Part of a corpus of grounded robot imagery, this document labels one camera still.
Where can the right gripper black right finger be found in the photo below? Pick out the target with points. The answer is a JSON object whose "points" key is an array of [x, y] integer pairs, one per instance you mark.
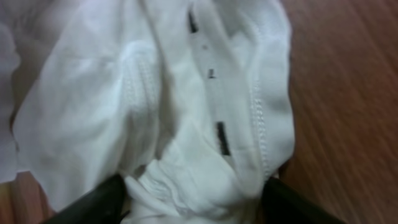
{"points": [[283, 205]]}

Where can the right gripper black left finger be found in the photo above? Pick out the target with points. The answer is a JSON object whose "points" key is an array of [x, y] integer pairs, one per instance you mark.
{"points": [[103, 205]]}

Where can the white t-shirt black print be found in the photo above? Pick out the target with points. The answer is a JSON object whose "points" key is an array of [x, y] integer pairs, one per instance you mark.
{"points": [[186, 100]]}

